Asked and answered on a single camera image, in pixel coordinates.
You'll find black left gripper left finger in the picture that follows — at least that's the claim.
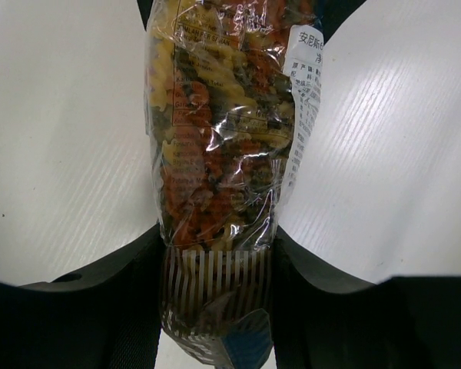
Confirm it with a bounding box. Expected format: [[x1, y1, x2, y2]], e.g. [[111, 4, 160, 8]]
[[0, 226, 164, 368]]

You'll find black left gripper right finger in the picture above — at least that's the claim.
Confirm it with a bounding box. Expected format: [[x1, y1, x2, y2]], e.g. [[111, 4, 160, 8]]
[[272, 236, 461, 368]]

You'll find tricolour fusilli pasta bag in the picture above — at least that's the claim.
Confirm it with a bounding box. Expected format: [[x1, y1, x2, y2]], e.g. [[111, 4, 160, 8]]
[[144, 1, 324, 368]]

